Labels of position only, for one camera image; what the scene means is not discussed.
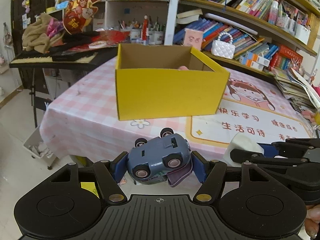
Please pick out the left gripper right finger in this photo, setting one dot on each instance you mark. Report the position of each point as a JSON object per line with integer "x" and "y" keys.
{"x": 200, "y": 166}

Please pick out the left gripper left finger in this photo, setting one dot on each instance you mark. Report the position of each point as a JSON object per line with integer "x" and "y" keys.
{"x": 118, "y": 167}

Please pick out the blue grey toy car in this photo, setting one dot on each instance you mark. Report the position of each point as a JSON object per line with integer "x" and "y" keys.
{"x": 163, "y": 158}

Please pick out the white sponge block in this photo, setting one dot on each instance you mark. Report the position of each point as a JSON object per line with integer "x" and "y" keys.
{"x": 241, "y": 146}

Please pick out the pink plush pig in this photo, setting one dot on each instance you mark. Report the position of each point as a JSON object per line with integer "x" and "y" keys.
{"x": 183, "y": 68}

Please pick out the right hand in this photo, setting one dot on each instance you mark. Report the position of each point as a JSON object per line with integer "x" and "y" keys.
{"x": 312, "y": 221}

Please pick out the pink checkered tablecloth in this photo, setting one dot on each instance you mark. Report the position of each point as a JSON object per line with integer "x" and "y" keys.
{"x": 84, "y": 121}

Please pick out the stack of papers and books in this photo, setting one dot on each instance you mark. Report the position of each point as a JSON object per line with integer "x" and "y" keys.
{"x": 296, "y": 89}

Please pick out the pink cartoon desk mat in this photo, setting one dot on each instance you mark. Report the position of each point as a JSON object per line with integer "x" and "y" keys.
{"x": 251, "y": 107}

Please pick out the white waste bin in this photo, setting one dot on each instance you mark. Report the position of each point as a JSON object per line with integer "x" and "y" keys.
{"x": 38, "y": 149}

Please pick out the yellow cardboard box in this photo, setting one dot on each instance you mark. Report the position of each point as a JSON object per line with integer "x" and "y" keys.
{"x": 149, "y": 84}

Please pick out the red dictionary books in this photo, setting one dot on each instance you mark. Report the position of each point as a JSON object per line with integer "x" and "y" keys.
{"x": 284, "y": 58}

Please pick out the orange blue medicine box upper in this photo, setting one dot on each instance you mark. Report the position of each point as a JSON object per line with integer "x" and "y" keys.
{"x": 256, "y": 58}

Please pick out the orange blue medicine box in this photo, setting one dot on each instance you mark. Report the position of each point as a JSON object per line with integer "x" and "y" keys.
{"x": 256, "y": 58}
{"x": 250, "y": 63}

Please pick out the orange blue medicine box lower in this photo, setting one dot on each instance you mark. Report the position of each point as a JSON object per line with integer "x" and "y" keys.
{"x": 250, "y": 63}

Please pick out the black electronic keyboard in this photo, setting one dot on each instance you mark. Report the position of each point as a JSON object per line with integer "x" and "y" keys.
{"x": 87, "y": 60}

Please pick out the white quilted pearl handbag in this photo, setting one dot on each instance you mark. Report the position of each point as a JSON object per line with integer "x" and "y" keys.
{"x": 222, "y": 48}

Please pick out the pink pen holder cup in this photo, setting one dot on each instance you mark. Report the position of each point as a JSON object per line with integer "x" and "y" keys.
{"x": 193, "y": 38}

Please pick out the wooden bookshelf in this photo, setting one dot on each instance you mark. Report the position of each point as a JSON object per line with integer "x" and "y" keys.
{"x": 265, "y": 28}

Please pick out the white cubby shelf unit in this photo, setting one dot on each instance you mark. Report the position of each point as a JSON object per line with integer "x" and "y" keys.
{"x": 129, "y": 15}

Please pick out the beige crumpled cloth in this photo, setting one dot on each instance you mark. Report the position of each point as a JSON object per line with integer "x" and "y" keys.
{"x": 42, "y": 34}

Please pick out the red gold fortune god decoration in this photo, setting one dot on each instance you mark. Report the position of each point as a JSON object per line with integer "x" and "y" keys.
{"x": 78, "y": 15}

